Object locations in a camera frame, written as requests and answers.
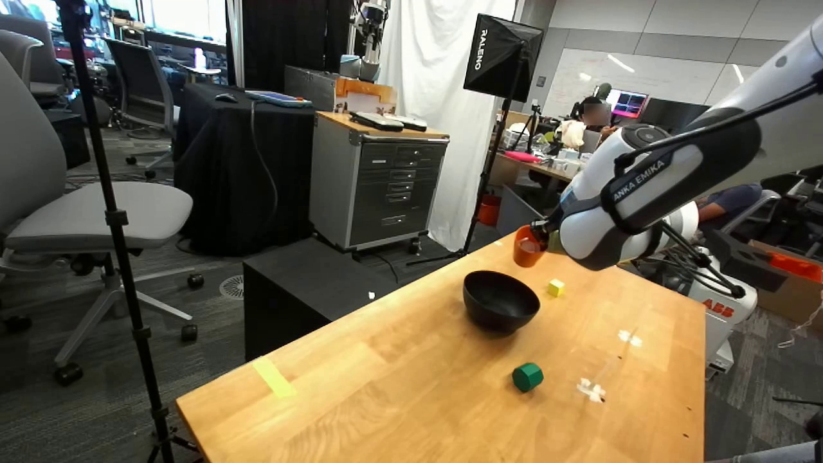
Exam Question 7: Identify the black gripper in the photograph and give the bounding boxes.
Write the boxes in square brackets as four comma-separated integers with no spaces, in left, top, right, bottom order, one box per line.
[538,209,574,253]

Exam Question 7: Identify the orange plastic cup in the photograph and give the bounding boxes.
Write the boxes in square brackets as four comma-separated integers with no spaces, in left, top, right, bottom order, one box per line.
[511,221,554,271]

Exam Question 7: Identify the black bowl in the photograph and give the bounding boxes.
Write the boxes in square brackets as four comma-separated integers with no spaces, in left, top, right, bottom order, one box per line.
[460,267,544,336]

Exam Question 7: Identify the red bucket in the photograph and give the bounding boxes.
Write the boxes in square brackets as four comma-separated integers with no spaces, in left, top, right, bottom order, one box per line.
[474,190,504,232]

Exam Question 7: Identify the cluttered wooden desk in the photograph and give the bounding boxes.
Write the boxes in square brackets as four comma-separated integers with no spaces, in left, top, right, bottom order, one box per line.
[499,150,594,188]

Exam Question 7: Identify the dark haired seated person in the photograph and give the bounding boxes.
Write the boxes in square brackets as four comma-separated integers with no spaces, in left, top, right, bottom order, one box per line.
[574,96,613,132]

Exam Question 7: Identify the monitor with pink screen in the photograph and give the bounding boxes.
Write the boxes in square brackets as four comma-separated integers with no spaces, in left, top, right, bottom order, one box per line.
[610,88,652,121]

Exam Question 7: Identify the black computer monitor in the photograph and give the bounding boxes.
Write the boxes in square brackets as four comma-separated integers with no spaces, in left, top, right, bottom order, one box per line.
[639,96,715,134]

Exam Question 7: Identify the grey drawer cabinet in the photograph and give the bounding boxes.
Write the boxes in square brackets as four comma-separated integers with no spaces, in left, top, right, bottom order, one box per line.
[307,110,451,254]

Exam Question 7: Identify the black softbox light on stand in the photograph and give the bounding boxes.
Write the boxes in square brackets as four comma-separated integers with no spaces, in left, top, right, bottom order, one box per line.
[460,10,547,258]

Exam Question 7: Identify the white curtain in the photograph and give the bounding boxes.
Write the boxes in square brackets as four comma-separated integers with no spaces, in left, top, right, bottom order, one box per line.
[376,0,523,254]

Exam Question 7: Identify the black keyboard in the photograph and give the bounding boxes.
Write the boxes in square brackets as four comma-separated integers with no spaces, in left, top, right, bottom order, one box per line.
[347,109,406,132]

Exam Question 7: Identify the orange and white box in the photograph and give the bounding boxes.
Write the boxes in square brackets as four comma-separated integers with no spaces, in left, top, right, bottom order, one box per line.
[333,74,400,115]

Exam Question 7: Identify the red box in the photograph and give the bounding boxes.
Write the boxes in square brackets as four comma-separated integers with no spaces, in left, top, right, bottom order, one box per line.
[762,248,823,286]

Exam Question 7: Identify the low black platform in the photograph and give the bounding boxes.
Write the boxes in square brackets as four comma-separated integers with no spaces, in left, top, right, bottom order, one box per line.
[241,232,460,363]

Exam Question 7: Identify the blue flat item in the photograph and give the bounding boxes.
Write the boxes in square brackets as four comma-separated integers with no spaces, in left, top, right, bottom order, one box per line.
[241,88,313,110]

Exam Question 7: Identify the yellow tape strip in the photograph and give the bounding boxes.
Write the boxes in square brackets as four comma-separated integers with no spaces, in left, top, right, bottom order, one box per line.
[249,356,299,401]

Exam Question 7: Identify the black cloth covered table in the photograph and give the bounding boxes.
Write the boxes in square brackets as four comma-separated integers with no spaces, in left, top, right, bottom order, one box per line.
[172,80,317,258]

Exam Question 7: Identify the tall black backdrop panel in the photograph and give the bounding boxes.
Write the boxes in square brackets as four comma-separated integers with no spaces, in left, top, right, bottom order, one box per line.
[241,0,356,97]

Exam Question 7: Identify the grey armrest office chair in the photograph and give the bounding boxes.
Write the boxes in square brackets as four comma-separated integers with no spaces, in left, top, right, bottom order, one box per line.
[106,35,177,170]

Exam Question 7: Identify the black tripod stand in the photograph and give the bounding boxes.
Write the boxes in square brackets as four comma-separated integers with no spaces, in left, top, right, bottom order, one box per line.
[52,0,177,463]

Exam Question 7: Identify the grey cushioned office chair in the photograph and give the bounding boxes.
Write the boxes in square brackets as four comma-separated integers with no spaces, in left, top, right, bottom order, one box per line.
[0,48,208,388]

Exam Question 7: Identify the grey high back chair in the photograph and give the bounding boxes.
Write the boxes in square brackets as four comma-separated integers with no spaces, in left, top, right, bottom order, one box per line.
[0,26,47,88]

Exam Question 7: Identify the white pedestal red lettering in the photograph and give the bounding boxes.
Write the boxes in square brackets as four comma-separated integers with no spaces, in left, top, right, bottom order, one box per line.
[685,248,762,371]

